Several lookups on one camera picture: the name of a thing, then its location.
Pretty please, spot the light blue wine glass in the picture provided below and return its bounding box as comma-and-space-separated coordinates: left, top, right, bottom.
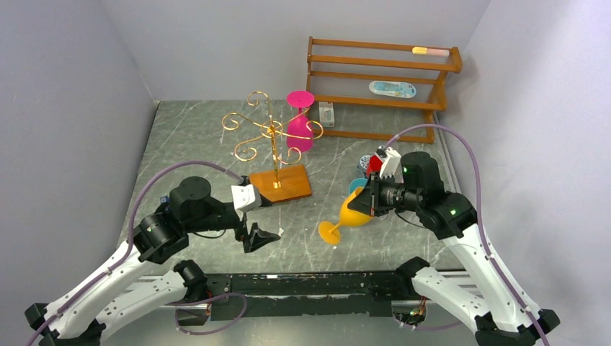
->
348, 177, 368, 195

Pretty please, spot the gold wire wine glass rack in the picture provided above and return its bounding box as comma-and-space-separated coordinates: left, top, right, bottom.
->
221, 90, 324, 203

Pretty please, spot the red wine glass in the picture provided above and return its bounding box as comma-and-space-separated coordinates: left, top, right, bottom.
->
365, 155, 383, 177

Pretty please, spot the orange wine glass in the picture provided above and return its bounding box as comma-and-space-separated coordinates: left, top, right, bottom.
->
318, 187, 373, 245

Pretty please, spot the pink wine glass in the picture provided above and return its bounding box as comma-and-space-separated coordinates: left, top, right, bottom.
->
285, 90, 314, 153

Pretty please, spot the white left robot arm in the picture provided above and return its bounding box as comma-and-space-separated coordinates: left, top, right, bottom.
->
24, 176, 279, 345

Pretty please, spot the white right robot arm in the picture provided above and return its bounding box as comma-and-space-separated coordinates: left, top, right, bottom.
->
344, 151, 561, 345

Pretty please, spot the small white box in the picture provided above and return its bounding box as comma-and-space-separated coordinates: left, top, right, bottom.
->
318, 102, 335, 128

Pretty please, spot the light blue packaged item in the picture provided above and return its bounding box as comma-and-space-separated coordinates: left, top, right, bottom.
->
369, 81, 417, 99

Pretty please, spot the brown wooden shelf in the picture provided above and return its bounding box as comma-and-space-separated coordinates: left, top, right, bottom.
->
306, 37, 463, 125

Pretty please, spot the yellow pink tube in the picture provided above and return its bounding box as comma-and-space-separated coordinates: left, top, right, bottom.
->
411, 46, 450, 58

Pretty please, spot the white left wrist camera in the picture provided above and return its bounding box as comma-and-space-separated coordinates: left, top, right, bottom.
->
231, 184, 262, 213

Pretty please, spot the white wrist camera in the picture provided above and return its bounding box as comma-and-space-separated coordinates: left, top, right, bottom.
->
375, 146, 401, 179
231, 184, 262, 213

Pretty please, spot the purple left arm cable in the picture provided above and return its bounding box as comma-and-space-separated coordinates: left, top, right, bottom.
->
24, 159, 244, 346

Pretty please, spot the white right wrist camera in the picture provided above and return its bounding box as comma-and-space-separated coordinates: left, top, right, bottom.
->
375, 146, 401, 179

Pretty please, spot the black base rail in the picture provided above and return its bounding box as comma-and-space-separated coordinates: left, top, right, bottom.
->
181, 257, 429, 321

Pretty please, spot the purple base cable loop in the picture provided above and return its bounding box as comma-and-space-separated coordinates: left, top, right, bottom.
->
159, 292, 249, 336

